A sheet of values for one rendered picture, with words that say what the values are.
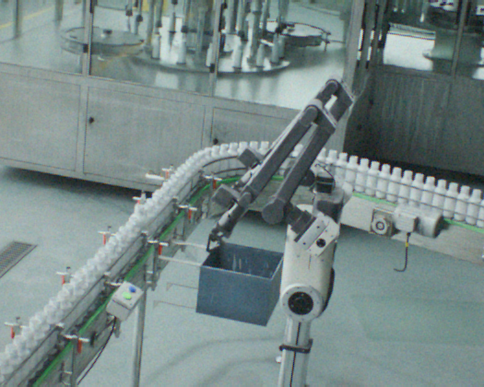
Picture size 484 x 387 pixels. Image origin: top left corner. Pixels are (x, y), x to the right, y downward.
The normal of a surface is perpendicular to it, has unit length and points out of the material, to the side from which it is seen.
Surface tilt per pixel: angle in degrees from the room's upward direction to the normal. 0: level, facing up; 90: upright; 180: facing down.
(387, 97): 90
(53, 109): 90
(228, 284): 90
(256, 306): 90
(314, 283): 101
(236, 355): 0
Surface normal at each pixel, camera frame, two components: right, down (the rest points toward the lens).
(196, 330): 0.11, -0.94
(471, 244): -0.51, 0.23
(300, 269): -0.22, 0.47
